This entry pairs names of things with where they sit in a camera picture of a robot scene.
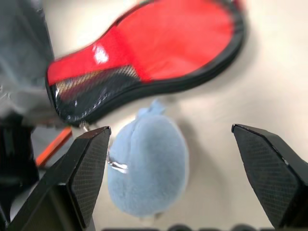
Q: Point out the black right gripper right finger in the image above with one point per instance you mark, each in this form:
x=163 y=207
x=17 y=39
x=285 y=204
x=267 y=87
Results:
x=272 y=168

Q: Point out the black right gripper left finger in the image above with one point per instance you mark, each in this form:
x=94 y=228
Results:
x=72 y=173

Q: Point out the red and black paddle case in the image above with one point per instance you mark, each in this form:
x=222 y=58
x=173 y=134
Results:
x=168 y=43

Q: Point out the orange strip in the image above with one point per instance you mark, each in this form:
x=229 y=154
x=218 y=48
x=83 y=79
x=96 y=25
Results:
x=55 y=146

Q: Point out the light blue fluffy pompom charm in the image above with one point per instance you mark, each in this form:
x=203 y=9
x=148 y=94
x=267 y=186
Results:
x=149 y=168

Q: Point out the silver grey robot body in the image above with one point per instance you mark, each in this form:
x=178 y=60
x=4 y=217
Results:
x=21 y=60

